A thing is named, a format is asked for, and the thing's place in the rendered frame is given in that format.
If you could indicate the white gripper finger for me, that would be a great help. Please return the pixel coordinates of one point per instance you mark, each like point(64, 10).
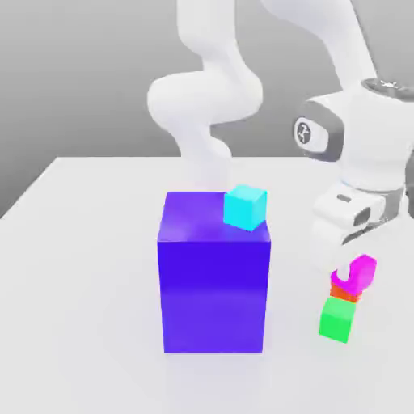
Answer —
point(344, 266)

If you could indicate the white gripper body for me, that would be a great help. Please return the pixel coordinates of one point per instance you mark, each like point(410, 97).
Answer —
point(325, 242)

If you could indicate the small magenta cube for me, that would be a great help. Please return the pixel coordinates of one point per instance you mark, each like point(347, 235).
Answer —
point(362, 273)

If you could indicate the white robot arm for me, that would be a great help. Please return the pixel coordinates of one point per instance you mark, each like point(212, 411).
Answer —
point(207, 97)

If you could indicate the small orange cube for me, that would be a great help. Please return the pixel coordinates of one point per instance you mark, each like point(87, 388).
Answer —
point(343, 293)

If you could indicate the small green cube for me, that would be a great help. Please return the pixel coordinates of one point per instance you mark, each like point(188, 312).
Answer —
point(334, 320)

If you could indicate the small cyan cube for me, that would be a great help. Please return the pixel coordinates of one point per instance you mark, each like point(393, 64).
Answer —
point(241, 208)

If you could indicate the large blue box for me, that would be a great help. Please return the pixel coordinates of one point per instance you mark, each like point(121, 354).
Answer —
point(213, 291)

